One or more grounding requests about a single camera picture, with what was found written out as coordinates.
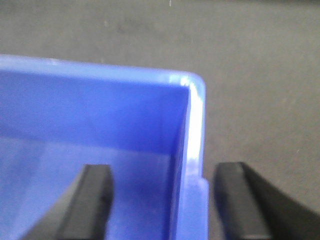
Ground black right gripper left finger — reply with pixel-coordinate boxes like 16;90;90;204
22;164;114;240

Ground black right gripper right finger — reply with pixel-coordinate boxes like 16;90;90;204
213;162;320;240

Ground blue plastic bin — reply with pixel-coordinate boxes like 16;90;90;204
0;54;209;240

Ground black conveyor belt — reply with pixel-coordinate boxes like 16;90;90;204
0;0;320;240

